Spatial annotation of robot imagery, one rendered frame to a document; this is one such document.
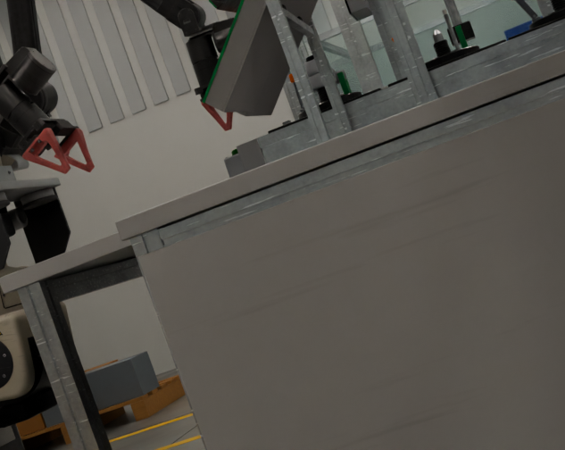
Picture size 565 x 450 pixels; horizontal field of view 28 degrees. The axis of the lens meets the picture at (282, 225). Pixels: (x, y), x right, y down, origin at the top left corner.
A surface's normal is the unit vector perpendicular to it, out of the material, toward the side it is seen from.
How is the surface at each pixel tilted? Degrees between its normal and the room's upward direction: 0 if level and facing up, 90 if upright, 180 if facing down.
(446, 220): 90
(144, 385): 90
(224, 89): 90
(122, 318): 90
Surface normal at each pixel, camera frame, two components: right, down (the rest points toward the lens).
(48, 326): -0.26, 0.07
